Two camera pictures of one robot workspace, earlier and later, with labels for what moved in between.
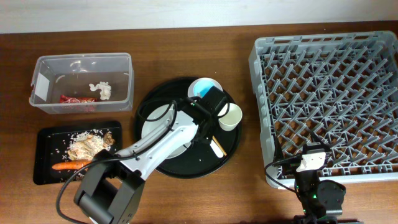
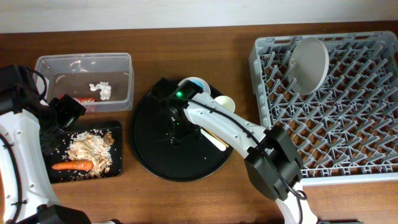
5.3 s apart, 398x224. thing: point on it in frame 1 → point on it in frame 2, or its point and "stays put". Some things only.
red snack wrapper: [67, 99] stays put
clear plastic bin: [98, 82] stays put
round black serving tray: [200, 159] stays put
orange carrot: [71, 165] stays put
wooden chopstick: [219, 145] → [220, 139]
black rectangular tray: [62, 150] stays put
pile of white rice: [86, 144] stays put
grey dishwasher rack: [342, 88] stays put
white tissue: [105, 88] stays put
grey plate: [182, 121] → [309, 63]
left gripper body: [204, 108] → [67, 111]
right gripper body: [290, 167] → [177, 129]
